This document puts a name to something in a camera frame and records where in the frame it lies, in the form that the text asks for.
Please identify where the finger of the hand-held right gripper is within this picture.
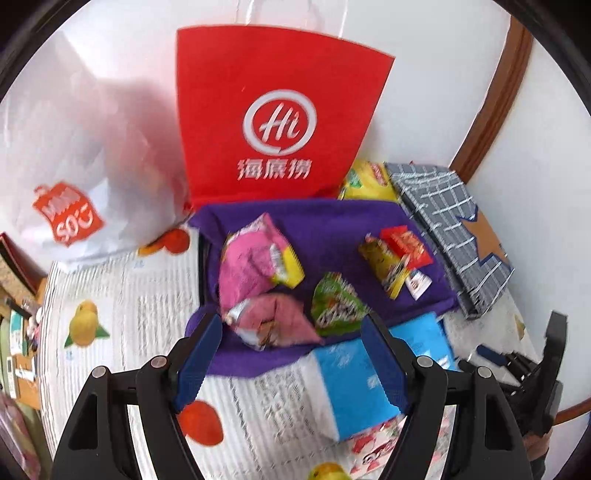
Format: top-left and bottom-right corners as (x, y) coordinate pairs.
(477, 344), (541, 371)
(457, 359), (514, 398)

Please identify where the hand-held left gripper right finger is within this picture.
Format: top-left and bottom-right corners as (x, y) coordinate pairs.
(360, 311), (534, 480)

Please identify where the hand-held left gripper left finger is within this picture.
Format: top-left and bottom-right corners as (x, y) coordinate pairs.
(48, 313), (225, 480)

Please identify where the green snack packet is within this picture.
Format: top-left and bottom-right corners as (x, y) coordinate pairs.
(310, 272), (370, 337)

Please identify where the small white red packet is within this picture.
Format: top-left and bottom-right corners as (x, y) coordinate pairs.
(405, 270), (433, 302)

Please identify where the mauve snack packet silver end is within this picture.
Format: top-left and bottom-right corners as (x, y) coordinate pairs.
(222, 294), (324, 352)

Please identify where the yellow snack packet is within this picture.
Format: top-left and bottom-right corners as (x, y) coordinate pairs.
(359, 234), (411, 300)

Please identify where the large pink snack packet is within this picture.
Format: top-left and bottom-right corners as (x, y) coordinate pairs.
(218, 213), (305, 317)

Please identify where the red snack packet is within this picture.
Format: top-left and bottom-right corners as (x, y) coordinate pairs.
(381, 226), (435, 268)

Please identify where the purple towel lined tray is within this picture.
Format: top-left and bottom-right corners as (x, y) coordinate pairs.
(185, 198), (458, 379)

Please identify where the blue tissue pack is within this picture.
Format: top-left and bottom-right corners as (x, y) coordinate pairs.
(313, 311), (459, 439)

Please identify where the fruit print tablecloth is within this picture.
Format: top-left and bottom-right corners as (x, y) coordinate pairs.
(39, 222), (541, 480)

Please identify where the grey checked cloth with star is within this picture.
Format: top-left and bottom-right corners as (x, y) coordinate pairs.
(384, 161), (515, 320)

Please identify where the wooden nightstand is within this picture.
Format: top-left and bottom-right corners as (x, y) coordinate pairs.
(0, 277), (49, 409)

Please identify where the yellow snack bag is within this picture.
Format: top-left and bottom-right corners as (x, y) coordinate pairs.
(338, 159), (400, 202)

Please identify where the teal white small box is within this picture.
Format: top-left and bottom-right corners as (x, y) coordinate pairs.
(8, 310), (29, 356)

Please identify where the pink bedding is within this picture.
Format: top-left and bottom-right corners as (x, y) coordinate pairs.
(0, 392), (47, 480)

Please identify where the red book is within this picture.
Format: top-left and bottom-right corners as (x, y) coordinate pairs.
(0, 233), (47, 298)

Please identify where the white plastic bag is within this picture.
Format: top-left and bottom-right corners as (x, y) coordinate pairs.
(0, 28), (195, 264)

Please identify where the red paper bag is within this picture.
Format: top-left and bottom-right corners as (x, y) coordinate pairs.
(175, 0), (396, 208)

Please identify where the wooden door frame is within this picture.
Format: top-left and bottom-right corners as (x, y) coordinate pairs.
(449, 18), (534, 183)

